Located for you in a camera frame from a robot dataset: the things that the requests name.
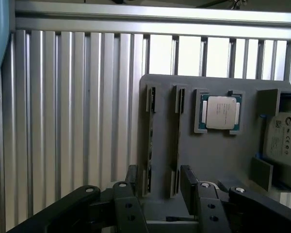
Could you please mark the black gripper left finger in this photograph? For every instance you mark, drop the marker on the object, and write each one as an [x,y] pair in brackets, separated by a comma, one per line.
[70,208]

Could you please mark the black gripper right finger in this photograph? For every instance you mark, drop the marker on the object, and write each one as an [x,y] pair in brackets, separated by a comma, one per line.
[232,208]

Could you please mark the green RAM stick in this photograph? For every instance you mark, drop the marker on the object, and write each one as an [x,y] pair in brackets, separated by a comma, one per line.
[180,131]
[151,136]

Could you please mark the grey parts rack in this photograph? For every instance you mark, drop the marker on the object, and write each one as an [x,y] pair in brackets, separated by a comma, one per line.
[215,155]

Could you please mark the silver hard disk drive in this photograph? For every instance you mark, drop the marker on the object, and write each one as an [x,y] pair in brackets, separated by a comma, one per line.
[287,138]

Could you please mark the silver CPU chip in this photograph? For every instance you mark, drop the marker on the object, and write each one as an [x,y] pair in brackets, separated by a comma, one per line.
[220,112]

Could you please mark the aluminium frame rail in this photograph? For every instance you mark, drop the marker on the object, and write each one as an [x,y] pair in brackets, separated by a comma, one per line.
[157,20]

